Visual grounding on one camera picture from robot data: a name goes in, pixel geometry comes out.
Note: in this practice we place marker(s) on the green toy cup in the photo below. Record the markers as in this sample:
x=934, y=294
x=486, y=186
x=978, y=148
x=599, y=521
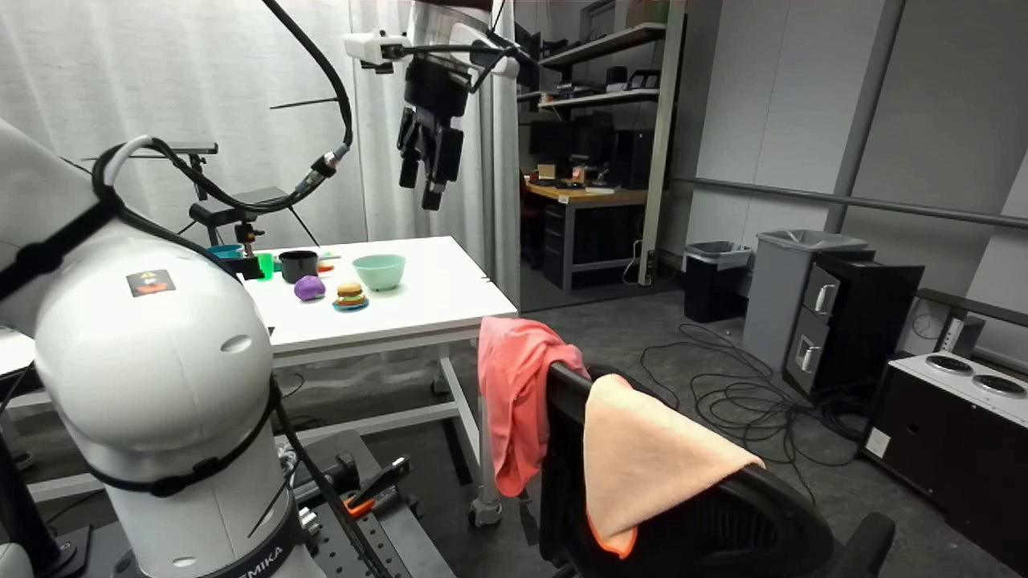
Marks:
x=267, y=266

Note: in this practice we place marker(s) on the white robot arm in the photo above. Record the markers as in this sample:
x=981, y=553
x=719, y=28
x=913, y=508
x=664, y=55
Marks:
x=55, y=213

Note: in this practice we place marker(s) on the peach pink sweatshirt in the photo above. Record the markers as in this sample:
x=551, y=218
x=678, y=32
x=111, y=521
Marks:
x=516, y=357

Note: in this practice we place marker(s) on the wooden workbench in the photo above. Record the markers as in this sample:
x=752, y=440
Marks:
x=575, y=236

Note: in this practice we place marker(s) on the black office chair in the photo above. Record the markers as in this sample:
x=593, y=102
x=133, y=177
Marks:
x=743, y=528

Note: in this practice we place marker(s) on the purple toy ball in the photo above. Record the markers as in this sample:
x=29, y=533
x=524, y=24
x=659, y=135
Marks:
x=311, y=291

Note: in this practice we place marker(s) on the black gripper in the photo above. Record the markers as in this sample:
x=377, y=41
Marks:
x=435, y=98

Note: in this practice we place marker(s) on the mint green bowl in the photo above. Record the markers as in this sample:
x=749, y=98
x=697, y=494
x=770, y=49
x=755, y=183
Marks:
x=380, y=272

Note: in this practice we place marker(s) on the black cup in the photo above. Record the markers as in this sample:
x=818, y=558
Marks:
x=294, y=266

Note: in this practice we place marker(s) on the white table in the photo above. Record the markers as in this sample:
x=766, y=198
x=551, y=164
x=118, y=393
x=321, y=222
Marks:
x=375, y=300

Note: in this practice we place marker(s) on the light peach cloth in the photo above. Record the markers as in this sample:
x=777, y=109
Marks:
x=641, y=460

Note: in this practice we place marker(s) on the black small bin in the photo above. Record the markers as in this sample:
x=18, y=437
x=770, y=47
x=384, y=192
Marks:
x=715, y=281

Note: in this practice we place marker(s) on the metal shelf unit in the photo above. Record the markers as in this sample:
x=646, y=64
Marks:
x=602, y=104

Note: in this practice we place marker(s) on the orange handled clamp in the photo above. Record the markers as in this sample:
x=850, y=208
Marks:
x=363, y=495

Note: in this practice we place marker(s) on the toy stove cabinet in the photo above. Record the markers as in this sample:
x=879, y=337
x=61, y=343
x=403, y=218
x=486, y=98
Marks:
x=957, y=434

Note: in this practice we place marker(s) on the toy burger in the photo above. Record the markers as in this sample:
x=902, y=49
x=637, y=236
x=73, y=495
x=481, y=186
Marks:
x=351, y=297

